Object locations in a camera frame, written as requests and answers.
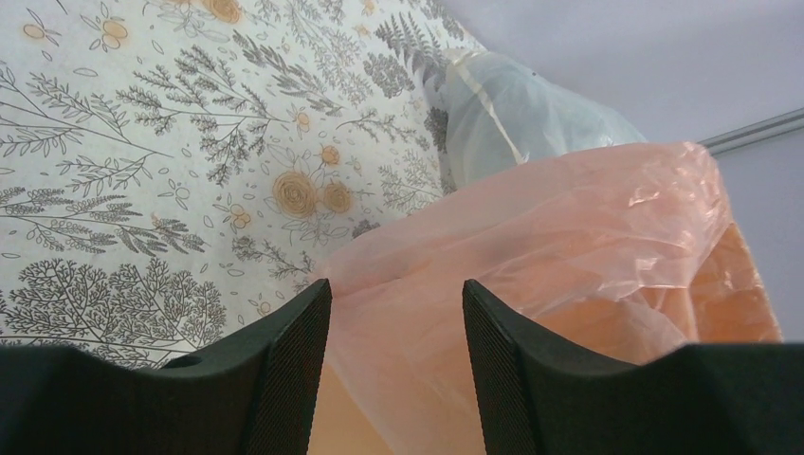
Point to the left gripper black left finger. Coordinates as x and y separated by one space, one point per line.
252 392

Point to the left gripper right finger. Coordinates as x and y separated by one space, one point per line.
541 393

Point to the orange plastic trash bin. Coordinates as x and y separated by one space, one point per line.
722 295

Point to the pink plastic trash bag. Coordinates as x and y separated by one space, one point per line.
639 188

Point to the clear white trash bag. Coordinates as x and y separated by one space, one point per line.
502 114

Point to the floral patterned table mat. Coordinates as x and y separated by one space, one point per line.
172 171

